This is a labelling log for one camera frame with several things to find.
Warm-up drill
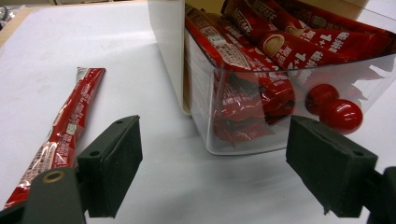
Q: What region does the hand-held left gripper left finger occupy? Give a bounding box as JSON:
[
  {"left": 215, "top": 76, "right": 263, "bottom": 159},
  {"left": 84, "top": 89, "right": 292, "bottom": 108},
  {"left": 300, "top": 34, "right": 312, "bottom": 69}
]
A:
[{"left": 77, "top": 115, "right": 144, "bottom": 218}]

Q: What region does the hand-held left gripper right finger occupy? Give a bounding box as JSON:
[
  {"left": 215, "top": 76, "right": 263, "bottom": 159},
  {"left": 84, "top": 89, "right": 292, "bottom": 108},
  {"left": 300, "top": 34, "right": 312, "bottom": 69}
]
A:
[{"left": 285, "top": 115, "right": 378, "bottom": 218}]

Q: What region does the single red coffee stick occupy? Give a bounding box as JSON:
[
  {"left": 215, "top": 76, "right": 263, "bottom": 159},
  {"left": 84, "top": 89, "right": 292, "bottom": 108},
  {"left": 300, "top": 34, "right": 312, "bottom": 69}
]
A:
[{"left": 3, "top": 66, "right": 106, "bottom": 210}]

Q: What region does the pile of red coffee sachets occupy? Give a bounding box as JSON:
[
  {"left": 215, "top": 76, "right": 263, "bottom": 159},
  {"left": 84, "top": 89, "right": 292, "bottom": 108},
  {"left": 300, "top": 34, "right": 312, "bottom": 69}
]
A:
[{"left": 185, "top": 0, "right": 396, "bottom": 147}]

